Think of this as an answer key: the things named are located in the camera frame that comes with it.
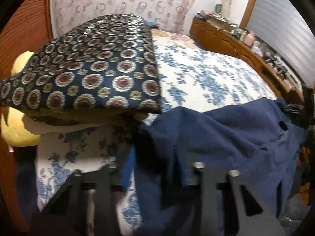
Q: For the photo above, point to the red-flowered cream blanket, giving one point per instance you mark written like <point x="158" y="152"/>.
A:
<point x="172" y="38"/>

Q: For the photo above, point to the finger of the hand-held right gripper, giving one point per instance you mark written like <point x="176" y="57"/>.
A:
<point x="294" y="109"/>

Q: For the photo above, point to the dark medallion-patterned cushion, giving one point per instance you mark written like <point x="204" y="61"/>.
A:
<point x="86" y="61"/>

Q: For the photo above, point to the circle-patterned sheer curtain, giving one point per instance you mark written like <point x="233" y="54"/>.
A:
<point x="110" y="0"/>

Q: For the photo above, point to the pile of folded fabrics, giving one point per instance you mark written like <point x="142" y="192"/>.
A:
<point x="204" y="16"/>

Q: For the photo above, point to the wooden sideboard cabinet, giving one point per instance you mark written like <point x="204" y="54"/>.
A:
<point x="221" y="41"/>

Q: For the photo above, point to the wooden window frame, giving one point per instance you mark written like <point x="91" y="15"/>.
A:
<point x="249" y="2"/>

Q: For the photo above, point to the small desk fan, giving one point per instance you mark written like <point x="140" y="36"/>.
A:
<point x="218" y="7"/>

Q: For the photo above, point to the wooden louvered wardrobe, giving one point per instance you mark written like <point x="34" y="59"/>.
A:
<point x="29" y="29"/>

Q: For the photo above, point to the blue floral white bedsheet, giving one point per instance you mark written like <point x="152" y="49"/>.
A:
<point x="209" y="78"/>

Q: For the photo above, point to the navy blue printed t-shirt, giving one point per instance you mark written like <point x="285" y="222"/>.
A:
<point x="209" y="132"/>

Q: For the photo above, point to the row of small cosmetic bottles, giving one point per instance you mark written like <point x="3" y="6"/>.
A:
<point x="238" y="34"/>

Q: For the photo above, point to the pink bottle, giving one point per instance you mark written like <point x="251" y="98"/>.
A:
<point x="249" y="39"/>

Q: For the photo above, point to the cardboard box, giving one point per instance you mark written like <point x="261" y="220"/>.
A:
<point x="222" y="23"/>

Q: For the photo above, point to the yellow plush toy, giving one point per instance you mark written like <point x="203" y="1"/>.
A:
<point x="17" y="132"/>

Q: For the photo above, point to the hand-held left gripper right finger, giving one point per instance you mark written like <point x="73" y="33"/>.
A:
<point x="206" y="189"/>

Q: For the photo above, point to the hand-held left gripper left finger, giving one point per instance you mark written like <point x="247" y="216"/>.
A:
<point x="128" y="179"/>

